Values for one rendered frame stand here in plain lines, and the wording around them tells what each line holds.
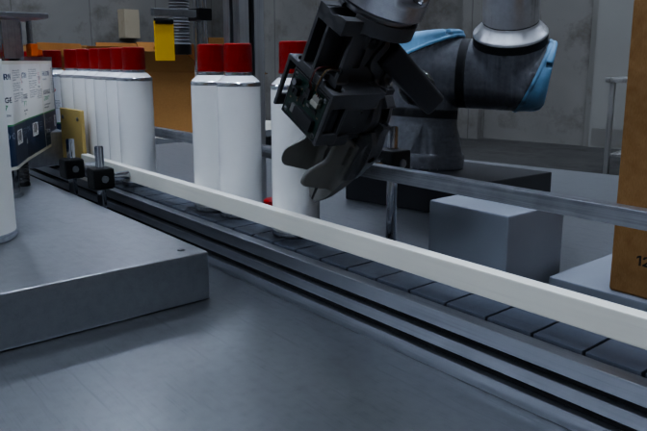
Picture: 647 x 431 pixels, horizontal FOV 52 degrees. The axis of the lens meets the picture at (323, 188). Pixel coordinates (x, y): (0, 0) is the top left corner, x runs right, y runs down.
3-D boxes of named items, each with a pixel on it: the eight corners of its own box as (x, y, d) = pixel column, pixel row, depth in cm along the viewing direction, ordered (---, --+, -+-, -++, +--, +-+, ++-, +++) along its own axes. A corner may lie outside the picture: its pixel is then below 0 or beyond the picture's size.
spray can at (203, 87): (187, 207, 85) (181, 43, 81) (222, 202, 88) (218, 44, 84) (208, 215, 81) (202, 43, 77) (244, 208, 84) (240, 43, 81)
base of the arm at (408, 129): (358, 161, 118) (362, 105, 116) (417, 159, 127) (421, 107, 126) (422, 171, 106) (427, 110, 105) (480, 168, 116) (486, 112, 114)
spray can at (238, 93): (212, 214, 81) (206, 43, 78) (247, 208, 85) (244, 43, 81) (235, 221, 78) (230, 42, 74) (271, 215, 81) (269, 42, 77)
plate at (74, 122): (63, 158, 117) (59, 107, 116) (66, 158, 118) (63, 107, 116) (83, 164, 110) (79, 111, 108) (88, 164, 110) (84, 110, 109)
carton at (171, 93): (118, 131, 274) (113, 38, 267) (205, 121, 315) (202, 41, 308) (191, 138, 250) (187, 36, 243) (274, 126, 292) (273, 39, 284)
